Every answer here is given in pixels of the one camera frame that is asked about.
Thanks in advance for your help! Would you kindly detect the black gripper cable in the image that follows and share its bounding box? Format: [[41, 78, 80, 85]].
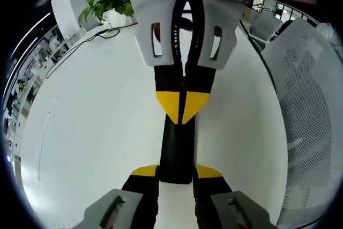
[[239, 21, 282, 122]]

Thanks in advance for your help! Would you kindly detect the black remote control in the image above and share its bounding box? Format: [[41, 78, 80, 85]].
[[159, 115, 198, 186]]

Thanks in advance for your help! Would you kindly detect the grey mesh office chair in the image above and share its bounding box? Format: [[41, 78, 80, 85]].
[[261, 17, 343, 226]]

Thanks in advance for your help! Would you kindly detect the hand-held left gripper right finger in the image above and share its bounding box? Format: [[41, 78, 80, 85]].
[[192, 164, 278, 229]]

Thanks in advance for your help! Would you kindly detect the white pillar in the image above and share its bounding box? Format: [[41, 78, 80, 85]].
[[50, 0, 84, 38]]

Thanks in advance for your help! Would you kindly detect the white table cable cover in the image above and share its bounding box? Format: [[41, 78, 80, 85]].
[[49, 96, 59, 116]]

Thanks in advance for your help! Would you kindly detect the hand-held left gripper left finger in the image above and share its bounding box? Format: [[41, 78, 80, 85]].
[[83, 164, 161, 229]]

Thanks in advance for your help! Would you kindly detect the black table cable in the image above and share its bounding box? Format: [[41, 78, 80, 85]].
[[45, 27, 121, 79]]

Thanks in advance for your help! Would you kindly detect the white office chair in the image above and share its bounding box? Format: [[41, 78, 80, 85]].
[[250, 11, 285, 50]]

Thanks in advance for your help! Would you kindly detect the white plant pot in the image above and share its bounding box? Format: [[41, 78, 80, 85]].
[[103, 9, 138, 27]]

